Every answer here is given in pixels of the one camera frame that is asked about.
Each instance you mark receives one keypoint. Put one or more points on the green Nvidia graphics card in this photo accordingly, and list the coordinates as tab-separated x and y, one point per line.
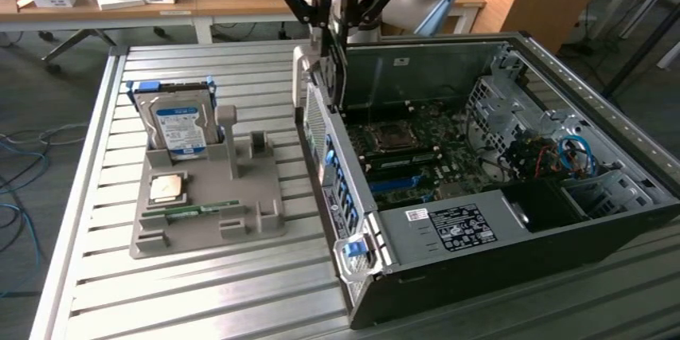
338	77

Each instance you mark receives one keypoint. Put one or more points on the wooden desk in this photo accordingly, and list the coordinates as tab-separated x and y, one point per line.
239	1

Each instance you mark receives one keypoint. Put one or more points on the metal CPU socket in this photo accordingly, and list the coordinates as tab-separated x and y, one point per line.
398	137

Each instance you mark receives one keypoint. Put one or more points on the perforated metal disk bay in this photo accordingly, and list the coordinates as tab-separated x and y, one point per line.
499	113

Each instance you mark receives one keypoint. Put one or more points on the hard disk with blue carrier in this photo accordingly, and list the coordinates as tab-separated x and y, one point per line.
178	129

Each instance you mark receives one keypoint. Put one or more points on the green motherboard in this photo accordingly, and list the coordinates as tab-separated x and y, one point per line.
457	145

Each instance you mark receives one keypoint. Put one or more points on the RAM stick with white label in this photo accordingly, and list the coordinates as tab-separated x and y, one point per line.
405	161

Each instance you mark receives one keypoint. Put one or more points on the blue expansion slot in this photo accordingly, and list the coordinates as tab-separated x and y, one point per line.
394	185

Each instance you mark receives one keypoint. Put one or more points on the silver chipset heat sink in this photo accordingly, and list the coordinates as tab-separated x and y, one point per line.
451	190

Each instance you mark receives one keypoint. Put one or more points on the grey plastic parts rack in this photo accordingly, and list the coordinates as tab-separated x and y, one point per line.
213	196

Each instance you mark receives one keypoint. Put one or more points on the silver CPU chip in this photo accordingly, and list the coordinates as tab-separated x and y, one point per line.
166	188

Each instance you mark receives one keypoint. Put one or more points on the green RAM stick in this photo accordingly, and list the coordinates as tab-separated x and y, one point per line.
186	210

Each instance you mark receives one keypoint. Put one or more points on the grey power supply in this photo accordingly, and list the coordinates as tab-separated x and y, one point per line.
405	236

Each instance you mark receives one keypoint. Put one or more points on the black plastic shroud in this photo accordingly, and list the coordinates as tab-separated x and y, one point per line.
542	208

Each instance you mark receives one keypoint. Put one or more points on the blue plastic case latch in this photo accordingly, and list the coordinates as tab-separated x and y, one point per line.
355	248

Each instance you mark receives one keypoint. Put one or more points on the small metal disk bay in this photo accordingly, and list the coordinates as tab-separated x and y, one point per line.
622	192

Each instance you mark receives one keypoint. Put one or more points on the black and grey PC case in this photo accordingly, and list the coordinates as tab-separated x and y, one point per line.
505	276

